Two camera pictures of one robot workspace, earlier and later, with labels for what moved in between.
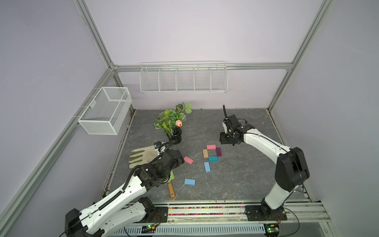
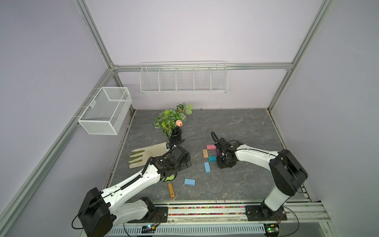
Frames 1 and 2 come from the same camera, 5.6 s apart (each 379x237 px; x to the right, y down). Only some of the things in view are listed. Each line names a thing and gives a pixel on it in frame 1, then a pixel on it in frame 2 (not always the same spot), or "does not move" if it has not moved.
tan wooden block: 205,153 does not move
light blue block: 207,167 does not move
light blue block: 188,181 does not move
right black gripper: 222,139 -> 220,165
